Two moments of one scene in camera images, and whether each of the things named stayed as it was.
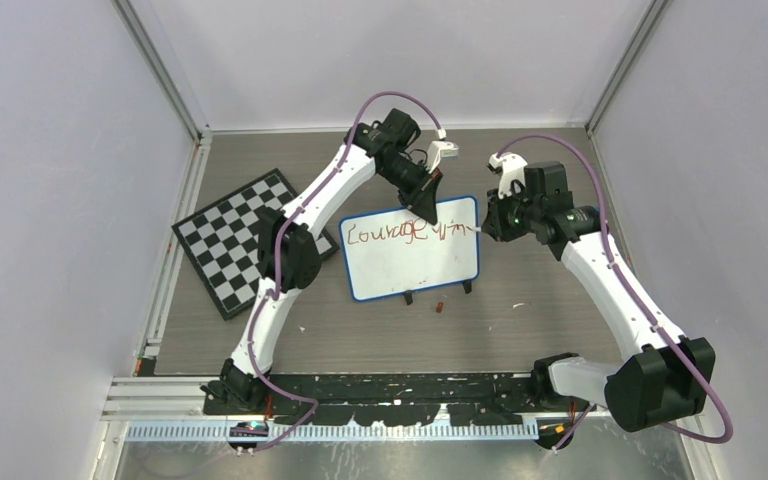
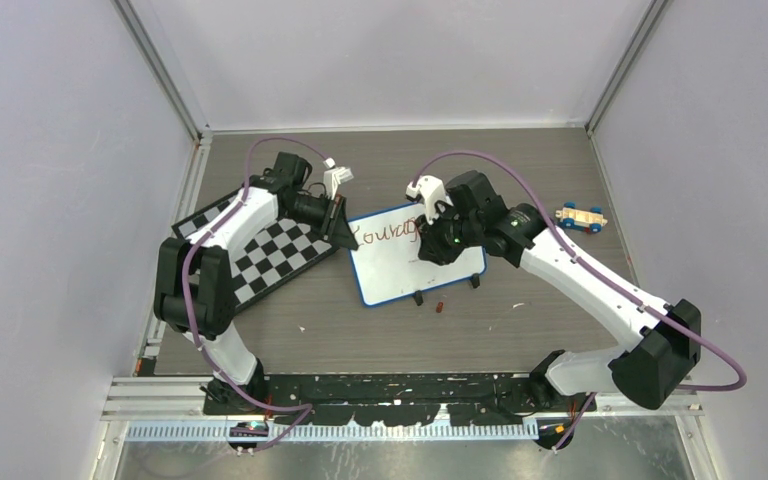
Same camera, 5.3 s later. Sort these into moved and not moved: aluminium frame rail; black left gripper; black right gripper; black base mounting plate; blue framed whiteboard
Moved: black left gripper; black right gripper
Not moved: black base mounting plate; aluminium frame rail; blue framed whiteboard
